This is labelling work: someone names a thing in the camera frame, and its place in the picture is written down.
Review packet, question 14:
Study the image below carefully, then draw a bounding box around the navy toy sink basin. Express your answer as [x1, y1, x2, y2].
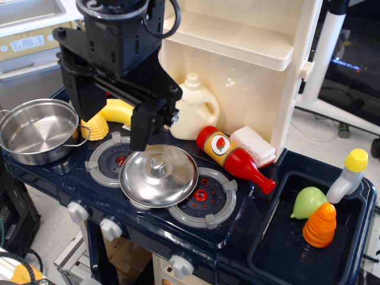
[248, 172, 376, 284]

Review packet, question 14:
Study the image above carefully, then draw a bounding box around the grey bottle yellow cap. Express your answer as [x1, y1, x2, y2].
[326, 148, 369, 204]

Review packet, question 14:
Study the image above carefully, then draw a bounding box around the yellow toy banana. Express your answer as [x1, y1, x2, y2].
[100, 99, 134, 126]

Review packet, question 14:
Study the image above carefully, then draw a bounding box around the stainless steel pot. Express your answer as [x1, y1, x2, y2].
[1, 99, 91, 166]

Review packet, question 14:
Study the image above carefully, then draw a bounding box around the grey metal appliance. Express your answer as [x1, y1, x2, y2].
[1, 1, 83, 110]

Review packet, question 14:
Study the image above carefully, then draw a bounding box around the middle grey stove knob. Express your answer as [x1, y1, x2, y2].
[100, 218, 123, 242]

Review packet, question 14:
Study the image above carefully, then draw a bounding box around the left grey stove knob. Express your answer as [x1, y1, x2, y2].
[67, 201, 90, 224]

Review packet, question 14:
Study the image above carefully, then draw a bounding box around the red toy ketchup bottle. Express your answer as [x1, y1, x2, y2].
[196, 126, 276, 195]

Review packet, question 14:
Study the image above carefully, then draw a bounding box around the yellow toy corn cob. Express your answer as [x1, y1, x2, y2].
[80, 113, 109, 141]

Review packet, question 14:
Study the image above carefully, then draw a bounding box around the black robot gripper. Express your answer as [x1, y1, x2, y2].
[53, 8, 182, 151]

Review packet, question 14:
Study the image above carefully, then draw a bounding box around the shiny steel pot lid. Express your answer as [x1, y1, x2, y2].
[119, 144, 198, 208]

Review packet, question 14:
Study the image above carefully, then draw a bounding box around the orange toy carrot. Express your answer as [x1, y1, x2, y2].
[302, 202, 337, 248]

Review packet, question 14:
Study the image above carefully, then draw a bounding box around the navy toy kitchen stove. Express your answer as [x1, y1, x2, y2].
[1, 85, 378, 285]

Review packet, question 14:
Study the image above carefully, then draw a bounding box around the white red toy sponge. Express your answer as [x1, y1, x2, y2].
[230, 126, 276, 168]

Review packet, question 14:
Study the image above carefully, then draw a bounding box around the right grey stove knob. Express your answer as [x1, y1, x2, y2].
[169, 255, 194, 279]

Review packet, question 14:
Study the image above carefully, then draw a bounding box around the left grey stove burner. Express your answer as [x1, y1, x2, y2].
[85, 132, 132, 188]

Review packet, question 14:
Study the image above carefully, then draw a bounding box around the grey stove knob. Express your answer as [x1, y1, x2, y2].
[169, 255, 194, 279]
[100, 218, 123, 242]
[67, 201, 90, 224]

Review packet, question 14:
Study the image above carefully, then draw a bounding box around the cream toy detergent jug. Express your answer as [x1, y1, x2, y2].
[170, 72, 220, 140]

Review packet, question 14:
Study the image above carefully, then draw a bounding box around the green toy pear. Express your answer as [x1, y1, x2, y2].
[290, 186, 328, 220]

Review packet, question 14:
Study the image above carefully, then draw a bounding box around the grey stove burner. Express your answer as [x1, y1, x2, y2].
[85, 132, 132, 188]
[168, 167, 238, 230]

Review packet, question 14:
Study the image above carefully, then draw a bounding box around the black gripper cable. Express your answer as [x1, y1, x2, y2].
[142, 0, 182, 39]

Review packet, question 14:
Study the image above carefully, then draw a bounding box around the white pipe frame stand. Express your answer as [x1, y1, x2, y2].
[296, 1, 379, 135]

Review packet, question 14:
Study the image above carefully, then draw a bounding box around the cream toy kitchen shelf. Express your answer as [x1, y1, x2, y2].
[159, 1, 322, 156]

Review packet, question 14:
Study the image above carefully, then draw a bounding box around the right grey stove burner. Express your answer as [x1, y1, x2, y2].
[168, 167, 238, 230]

